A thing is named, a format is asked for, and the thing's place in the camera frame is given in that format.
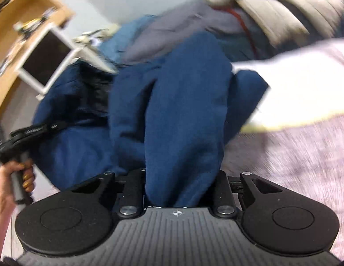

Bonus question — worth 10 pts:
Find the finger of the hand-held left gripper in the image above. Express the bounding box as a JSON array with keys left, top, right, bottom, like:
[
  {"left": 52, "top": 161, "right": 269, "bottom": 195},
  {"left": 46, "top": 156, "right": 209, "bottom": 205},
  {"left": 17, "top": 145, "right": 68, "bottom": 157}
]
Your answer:
[{"left": 10, "top": 122, "right": 65, "bottom": 145}]

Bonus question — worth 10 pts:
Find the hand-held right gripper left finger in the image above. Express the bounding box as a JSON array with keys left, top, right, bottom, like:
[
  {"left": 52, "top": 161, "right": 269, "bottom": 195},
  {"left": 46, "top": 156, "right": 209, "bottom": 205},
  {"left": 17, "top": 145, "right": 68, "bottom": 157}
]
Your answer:
[{"left": 71, "top": 168, "right": 147, "bottom": 219}]

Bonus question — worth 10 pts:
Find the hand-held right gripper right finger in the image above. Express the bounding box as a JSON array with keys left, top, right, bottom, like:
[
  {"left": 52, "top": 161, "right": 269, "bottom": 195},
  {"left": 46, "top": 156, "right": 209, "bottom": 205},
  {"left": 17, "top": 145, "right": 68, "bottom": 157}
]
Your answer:
[{"left": 215, "top": 170, "right": 283, "bottom": 219}]

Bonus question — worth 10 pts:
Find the navy blue jacket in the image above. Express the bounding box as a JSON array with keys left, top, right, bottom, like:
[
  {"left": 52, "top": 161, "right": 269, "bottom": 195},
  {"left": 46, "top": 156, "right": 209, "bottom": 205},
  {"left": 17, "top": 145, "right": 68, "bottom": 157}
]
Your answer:
[{"left": 32, "top": 30, "right": 271, "bottom": 209}]

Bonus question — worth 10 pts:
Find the person's left forearm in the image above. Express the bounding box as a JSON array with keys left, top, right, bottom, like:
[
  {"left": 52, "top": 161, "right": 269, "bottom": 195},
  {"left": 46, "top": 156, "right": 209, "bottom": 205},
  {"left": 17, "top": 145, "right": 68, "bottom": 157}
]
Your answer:
[{"left": 0, "top": 192, "right": 18, "bottom": 259}]

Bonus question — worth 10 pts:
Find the person's left hand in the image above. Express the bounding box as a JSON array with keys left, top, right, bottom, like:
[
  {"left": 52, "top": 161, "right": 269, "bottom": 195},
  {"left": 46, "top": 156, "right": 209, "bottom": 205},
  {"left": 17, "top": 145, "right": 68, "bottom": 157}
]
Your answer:
[{"left": 0, "top": 159, "right": 36, "bottom": 214}]

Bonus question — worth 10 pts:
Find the white framed cabinet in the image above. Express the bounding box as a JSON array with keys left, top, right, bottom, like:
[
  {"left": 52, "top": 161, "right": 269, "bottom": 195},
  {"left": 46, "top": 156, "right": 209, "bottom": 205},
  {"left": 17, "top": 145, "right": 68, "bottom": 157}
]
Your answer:
[{"left": 18, "top": 23, "right": 118, "bottom": 101}]

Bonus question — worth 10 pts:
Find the lavender white bed blanket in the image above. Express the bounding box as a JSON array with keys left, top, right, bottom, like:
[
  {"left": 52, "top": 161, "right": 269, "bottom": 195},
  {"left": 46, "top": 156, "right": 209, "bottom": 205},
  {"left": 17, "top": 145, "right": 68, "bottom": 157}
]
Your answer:
[{"left": 224, "top": 37, "right": 344, "bottom": 261}]

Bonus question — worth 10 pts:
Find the wooden shelf unit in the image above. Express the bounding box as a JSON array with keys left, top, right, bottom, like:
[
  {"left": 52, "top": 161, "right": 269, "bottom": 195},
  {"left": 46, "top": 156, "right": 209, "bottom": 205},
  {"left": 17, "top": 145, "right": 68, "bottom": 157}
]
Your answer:
[{"left": 0, "top": 0, "right": 75, "bottom": 118}]

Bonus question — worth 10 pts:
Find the grey cloth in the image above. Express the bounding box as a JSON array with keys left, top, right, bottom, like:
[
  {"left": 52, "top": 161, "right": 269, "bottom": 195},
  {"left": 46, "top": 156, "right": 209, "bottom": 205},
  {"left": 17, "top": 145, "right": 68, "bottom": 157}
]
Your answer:
[{"left": 121, "top": 0, "right": 246, "bottom": 65}]

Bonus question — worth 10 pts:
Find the red strap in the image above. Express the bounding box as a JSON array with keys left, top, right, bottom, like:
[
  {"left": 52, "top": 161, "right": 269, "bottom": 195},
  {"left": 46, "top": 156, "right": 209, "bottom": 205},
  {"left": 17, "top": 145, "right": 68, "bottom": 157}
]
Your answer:
[{"left": 215, "top": 6, "right": 259, "bottom": 59}]

